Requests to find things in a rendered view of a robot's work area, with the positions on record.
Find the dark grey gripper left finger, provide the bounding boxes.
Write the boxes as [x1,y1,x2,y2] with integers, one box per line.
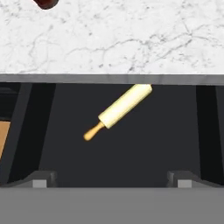
[5,170,58,189]

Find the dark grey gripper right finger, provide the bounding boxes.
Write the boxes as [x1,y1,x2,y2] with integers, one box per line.
[166,170,223,189]

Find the cream rolling pin wooden handles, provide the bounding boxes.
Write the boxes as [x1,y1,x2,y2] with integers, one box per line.
[82,83,153,142]

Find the open black drawer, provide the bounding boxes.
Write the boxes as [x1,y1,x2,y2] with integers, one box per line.
[0,82,224,189]

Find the dark red round object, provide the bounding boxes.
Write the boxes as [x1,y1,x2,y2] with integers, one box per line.
[32,0,60,11]

